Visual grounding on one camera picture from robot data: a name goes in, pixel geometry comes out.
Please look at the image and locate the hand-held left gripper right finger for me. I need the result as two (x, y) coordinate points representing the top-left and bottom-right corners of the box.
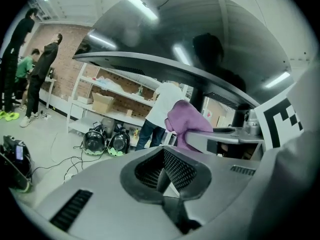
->
(162, 145), (260, 225)

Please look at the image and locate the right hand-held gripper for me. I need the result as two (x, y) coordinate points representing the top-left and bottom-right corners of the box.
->
(212, 63), (320, 151)

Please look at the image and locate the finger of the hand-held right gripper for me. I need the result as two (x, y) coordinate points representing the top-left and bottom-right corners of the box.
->
(186, 130), (240, 156)

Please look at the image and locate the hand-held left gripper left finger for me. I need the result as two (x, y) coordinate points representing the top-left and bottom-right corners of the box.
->
(34, 145), (185, 240)

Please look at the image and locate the purple cloth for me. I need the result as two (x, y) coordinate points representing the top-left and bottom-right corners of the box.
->
(164, 99), (215, 152)

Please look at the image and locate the white cabinet with red mark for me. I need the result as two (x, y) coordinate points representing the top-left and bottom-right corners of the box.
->
(203, 97), (235, 129)

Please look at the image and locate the white shelving unit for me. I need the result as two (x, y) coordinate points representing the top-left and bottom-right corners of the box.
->
(66, 63), (193, 147)

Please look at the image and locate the cardboard box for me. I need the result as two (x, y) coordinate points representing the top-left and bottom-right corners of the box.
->
(91, 91), (115, 114)

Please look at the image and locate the black dome backpack with screen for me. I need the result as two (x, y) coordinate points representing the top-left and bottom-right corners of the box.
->
(0, 134), (34, 194)

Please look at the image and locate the black television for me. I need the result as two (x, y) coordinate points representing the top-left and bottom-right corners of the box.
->
(71, 0), (293, 110)

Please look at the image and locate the white desk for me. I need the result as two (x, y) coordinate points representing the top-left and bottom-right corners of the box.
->
(38, 75), (58, 110)

